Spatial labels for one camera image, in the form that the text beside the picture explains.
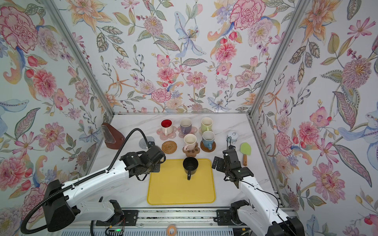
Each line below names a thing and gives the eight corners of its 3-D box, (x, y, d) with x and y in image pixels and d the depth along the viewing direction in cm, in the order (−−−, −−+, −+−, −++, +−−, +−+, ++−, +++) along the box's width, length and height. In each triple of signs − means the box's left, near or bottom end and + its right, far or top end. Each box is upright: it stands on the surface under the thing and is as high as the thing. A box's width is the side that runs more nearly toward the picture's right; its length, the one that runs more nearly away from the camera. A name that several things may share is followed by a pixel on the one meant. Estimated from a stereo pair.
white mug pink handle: (183, 156, 99) (183, 146, 90) (184, 143, 106) (183, 133, 96) (196, 156, 99) (196, 146, 90) (195, 143, 106) (196, 133, 96)
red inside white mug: (166, 138, 108) (165, 131, 102) (159, 129, 114) (158, 121, 107) (176, 132, 112) (175, 125, 105) (169, 124, 117) (168, 117, 111)
